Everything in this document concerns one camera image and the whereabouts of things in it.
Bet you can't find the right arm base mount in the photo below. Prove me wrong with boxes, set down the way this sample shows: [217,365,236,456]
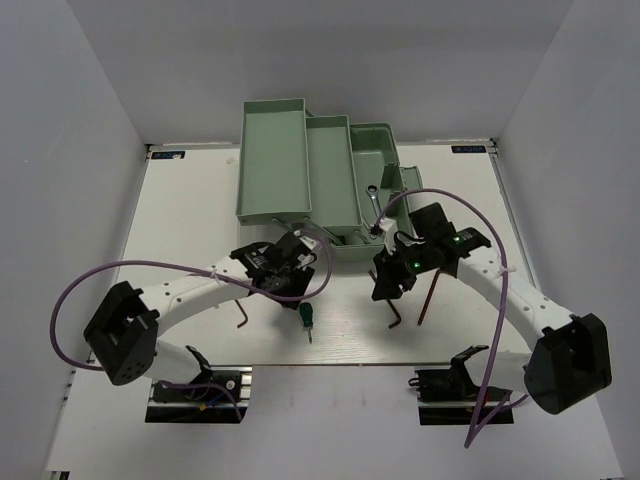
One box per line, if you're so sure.
[408,346,489,426]

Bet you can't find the middle brown hex key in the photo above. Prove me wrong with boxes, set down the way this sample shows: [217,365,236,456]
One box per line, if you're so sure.
[368,270,402,329]

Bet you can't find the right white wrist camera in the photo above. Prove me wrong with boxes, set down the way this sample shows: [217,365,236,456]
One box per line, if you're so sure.
[369,217,398,255]

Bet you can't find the blue table label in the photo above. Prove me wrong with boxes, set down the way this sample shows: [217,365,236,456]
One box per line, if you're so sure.
[451,145,487,154]
[151,150,186,160]

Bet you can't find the green toolbox with clear lid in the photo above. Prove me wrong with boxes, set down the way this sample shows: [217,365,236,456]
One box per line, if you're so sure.
[236,98,422,262]

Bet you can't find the left blue table label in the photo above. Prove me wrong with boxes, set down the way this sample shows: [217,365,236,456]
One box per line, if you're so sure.
[151,150,186,160]

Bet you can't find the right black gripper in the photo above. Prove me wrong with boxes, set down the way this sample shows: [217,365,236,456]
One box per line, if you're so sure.
[372,239,435,301]

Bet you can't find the right blue table label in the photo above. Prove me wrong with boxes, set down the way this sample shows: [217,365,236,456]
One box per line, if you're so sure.
[451,145,487,154]

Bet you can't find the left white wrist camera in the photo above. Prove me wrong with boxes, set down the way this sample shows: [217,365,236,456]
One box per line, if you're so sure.
[293,230,321,268]

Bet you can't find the left brown hex key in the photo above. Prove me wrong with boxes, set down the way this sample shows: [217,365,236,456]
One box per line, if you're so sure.
[235,300,249,329]

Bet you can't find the brown hex key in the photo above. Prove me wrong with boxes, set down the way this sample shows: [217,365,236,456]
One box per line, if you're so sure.
[416,269,449,327]
[368,270,402,329]
[235,300,249,329]

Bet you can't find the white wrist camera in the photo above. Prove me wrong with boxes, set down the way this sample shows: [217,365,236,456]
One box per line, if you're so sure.
[293,230,321,268]
[369,217,398,255]

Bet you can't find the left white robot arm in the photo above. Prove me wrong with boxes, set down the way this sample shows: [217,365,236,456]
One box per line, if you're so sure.
[84,233,319,399]

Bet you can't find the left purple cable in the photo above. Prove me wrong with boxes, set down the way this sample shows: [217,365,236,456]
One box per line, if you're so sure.
[52,219,335,370]

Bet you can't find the green stubby screwdriver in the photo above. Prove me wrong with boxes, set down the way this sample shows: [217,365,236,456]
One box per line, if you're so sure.
[298,302,314,344]

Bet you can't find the large silver ratchet wrench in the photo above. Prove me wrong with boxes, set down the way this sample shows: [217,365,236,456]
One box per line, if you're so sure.
[366,184,383,223]

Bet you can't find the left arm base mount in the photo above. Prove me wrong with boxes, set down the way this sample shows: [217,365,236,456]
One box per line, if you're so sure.
[145,346,252,425]

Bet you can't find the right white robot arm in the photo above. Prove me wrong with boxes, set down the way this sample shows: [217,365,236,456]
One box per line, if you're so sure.
[372,203,612,414]

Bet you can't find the right brown hex key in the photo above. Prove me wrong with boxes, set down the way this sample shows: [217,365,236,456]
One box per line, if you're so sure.
[416,269,449,327]

